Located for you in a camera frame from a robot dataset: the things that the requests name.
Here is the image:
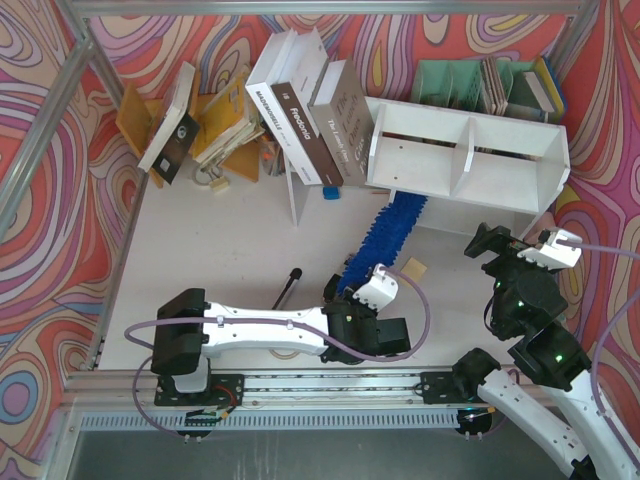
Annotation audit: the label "blue microfiber duster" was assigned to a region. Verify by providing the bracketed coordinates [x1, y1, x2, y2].
[337, 192, 428, 294]

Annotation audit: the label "black and beige stapler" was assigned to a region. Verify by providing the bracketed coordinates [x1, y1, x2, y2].
[323, 274, 342, 303]

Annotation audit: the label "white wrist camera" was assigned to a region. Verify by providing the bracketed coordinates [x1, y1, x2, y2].
[517, 227, 582, 270]
[352, 264, 399, 313]

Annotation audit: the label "white Mademoiselle book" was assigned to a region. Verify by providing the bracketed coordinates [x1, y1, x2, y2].
[245, 30, 322, 185]

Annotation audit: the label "clear tape roll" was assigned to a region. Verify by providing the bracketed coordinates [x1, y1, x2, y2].
[191, 166, 220, 187]

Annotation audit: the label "yellow sticky note pad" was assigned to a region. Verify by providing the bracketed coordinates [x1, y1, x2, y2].
[401, 257, 427, 282]

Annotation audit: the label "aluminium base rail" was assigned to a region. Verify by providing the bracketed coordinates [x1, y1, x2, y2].
[62, 368, 609, 431]

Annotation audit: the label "beige binder clip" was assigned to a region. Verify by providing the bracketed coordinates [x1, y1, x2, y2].
[209, 172, 229, 192]

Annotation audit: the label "green desk organizer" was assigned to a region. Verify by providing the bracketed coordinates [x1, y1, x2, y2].
[410, 60, 547, 123]

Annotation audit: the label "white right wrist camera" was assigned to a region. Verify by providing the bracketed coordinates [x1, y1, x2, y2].
[517, 227, 582, 270]

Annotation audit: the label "brown Fredonia book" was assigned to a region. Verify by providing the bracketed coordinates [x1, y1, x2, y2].
[271, 80, 343, 187]

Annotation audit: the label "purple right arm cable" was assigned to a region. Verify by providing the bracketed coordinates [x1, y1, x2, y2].
[559, 239, 640, 451]

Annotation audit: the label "grey Lonely One book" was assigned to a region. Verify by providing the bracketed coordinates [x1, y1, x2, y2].
[310, 58, 375, 187]

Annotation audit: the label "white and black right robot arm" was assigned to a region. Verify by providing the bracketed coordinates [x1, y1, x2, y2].
[452, 223, 639, 479]

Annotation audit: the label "blue pencil sharpener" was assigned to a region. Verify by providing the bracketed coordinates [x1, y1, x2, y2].
[322, 186, 341, 201]

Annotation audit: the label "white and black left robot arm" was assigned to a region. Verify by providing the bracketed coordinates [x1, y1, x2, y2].
[151, 288, 411, 393]

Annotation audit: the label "brown notebooks in organizer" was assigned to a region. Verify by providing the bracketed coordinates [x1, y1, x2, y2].
[482, 56, 508, 116]

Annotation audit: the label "grey and blue book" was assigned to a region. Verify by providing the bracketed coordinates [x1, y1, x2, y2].
[522, 57, 567, 123]

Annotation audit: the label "white and black leaning book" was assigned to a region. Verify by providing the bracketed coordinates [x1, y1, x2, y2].
[138, 61, 200, 184]

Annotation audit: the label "yellow worn paperback stack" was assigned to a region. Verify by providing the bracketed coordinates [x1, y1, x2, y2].
[192, 65, 264, 169]

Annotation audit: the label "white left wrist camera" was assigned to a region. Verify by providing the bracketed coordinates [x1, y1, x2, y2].
[352, 264, 399, 313]

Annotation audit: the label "white wooden bookshelf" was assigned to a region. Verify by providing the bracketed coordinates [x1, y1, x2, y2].
[283, 95, 571, 241]

